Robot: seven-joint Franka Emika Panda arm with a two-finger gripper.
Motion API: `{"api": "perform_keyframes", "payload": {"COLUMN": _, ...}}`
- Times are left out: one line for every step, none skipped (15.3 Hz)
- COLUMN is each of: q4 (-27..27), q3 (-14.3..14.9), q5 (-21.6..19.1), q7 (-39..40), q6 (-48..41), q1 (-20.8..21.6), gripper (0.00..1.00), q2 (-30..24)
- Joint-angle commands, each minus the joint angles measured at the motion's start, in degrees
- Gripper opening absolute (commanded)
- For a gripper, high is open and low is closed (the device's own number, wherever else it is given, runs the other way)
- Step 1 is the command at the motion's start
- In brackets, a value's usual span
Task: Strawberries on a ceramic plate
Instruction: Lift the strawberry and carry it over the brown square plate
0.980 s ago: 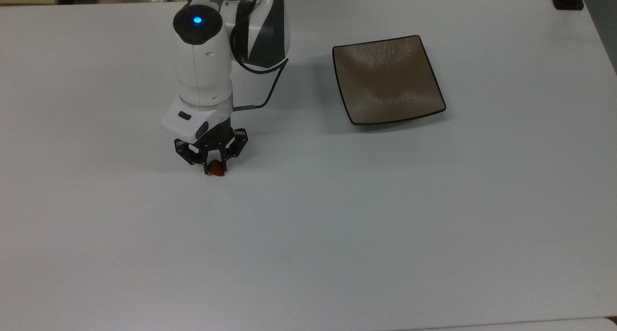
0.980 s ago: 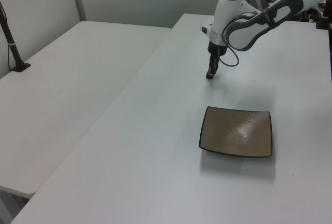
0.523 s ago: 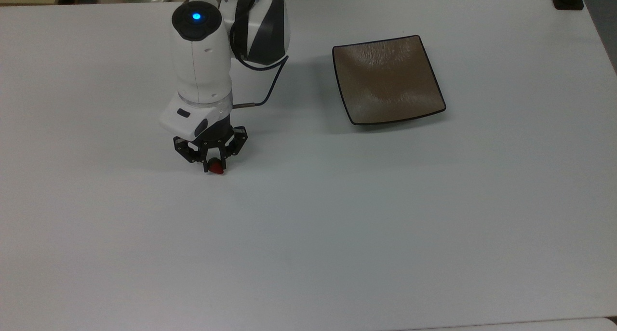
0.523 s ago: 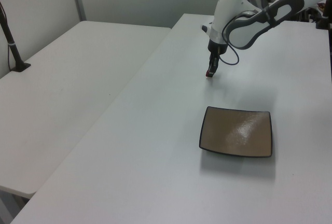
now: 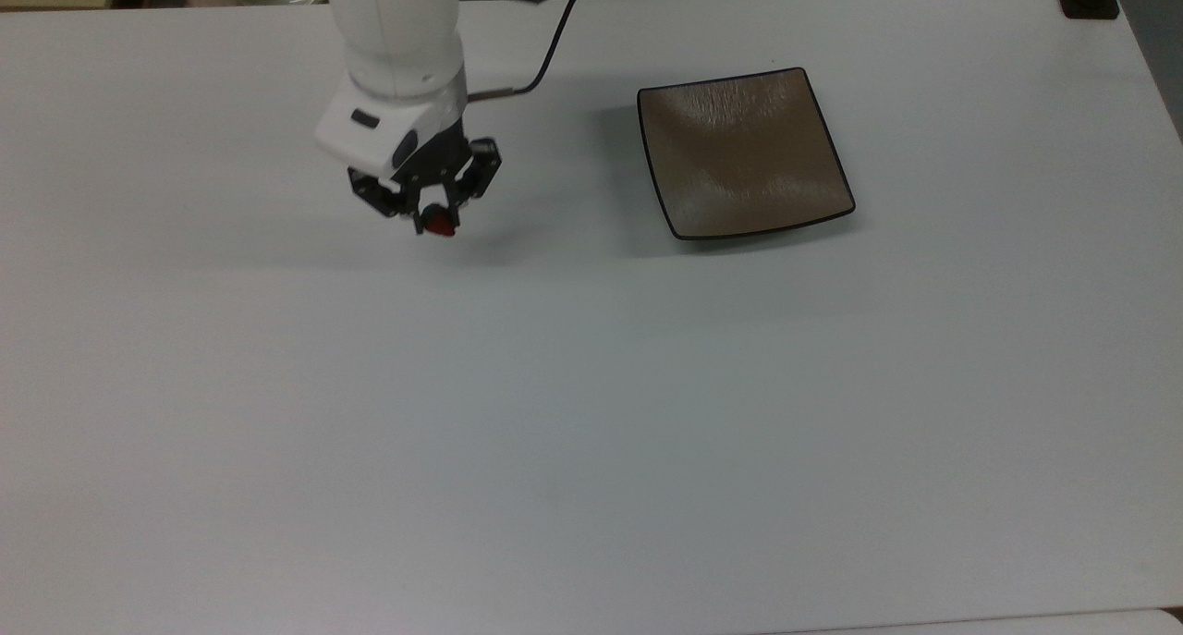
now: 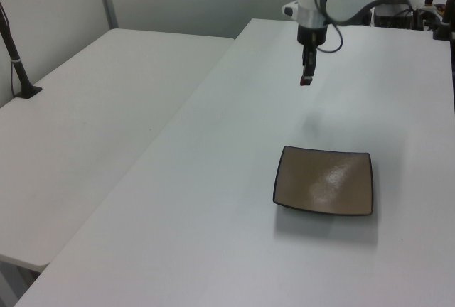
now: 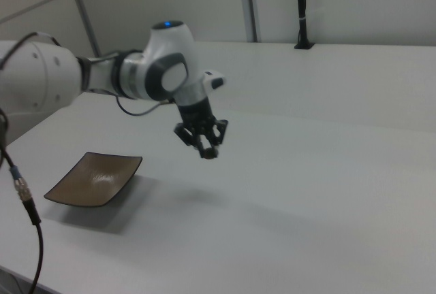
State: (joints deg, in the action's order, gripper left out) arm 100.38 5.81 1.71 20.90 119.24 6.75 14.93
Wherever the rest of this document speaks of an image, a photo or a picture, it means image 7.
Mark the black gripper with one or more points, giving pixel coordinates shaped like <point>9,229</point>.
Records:
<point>195,113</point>

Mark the small dark round object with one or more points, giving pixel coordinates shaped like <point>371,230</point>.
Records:
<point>208,154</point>

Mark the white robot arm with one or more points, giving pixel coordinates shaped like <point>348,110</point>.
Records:
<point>167,52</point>

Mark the black camera pole with base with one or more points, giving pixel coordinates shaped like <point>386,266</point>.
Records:
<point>302,1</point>

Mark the square brown ceramic plate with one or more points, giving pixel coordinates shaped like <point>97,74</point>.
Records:
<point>92,178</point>

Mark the grey partition corner post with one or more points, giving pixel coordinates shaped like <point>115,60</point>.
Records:
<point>85,11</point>

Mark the grey partition middle post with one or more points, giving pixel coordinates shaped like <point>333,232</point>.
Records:
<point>248,4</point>

